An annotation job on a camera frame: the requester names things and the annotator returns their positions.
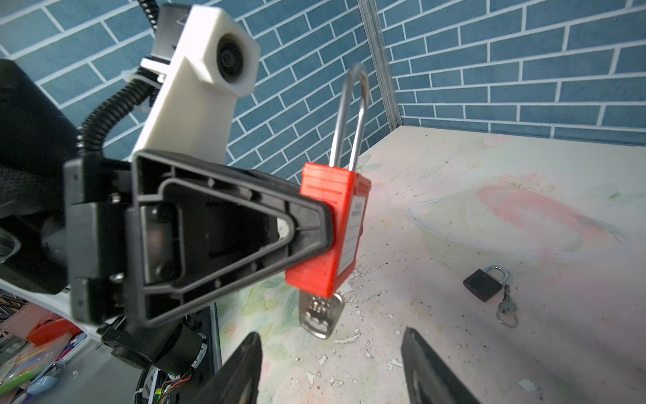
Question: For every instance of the left corner aluminium post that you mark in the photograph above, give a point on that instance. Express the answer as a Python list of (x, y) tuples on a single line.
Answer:
[(376, 43)]

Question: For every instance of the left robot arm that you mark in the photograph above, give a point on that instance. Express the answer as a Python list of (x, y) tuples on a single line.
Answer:
[(33, 235)]

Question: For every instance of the key of red padlock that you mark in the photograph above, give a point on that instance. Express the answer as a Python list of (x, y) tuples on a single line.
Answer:
[(319, 316)]

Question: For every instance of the key of black padlock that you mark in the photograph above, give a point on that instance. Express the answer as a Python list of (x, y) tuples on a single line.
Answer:
[(506, 311)]

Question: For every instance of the black padlock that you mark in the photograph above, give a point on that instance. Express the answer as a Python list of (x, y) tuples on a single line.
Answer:
[(483, 285)]

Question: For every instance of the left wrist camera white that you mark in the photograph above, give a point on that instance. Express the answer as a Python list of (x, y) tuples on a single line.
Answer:
[(203, 61)]

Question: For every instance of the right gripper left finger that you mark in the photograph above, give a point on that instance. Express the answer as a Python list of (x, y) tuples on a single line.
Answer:
[(238, 380)]

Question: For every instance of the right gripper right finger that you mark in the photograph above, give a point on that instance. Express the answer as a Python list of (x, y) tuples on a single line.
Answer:
[(429, 380)]

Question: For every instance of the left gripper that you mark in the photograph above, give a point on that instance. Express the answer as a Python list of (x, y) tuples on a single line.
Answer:
[(195, 231)]

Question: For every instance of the red safety padlock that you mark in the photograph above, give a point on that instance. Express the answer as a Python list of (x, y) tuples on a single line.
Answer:
[(345, 191)]

